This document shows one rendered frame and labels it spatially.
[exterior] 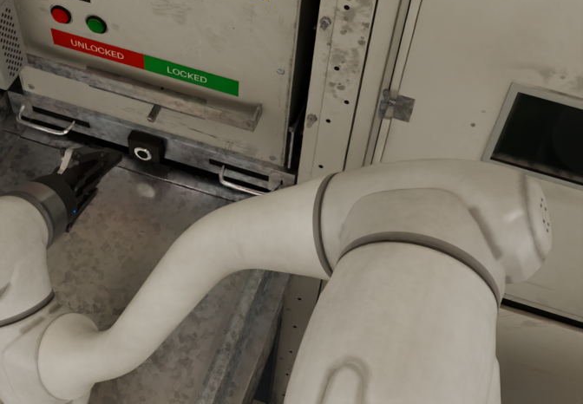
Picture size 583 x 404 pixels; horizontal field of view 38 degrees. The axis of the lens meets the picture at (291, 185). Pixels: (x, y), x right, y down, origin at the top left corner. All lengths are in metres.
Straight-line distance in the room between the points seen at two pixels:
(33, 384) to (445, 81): 0.63
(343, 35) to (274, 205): 0.42
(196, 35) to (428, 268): 0.76
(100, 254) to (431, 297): 0.92
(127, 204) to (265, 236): 0.76
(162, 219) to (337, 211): 0.79
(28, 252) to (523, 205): 0.60
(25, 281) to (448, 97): 0.58
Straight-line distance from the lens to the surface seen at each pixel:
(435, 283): 0.60
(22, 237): 1.03
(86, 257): 1.45
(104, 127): 1.53
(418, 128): 1.19
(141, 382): 1.33
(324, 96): 1.22
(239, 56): 1.29
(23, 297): 1.03
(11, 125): 1.64
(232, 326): 1.36
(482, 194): 0.66
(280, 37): 1.23
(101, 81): 1.40
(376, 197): 0.68
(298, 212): 0.74
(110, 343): 0.97
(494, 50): 1.07
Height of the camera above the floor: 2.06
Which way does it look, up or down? 53 degrees down
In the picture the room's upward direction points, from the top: 7 degrees clockwise
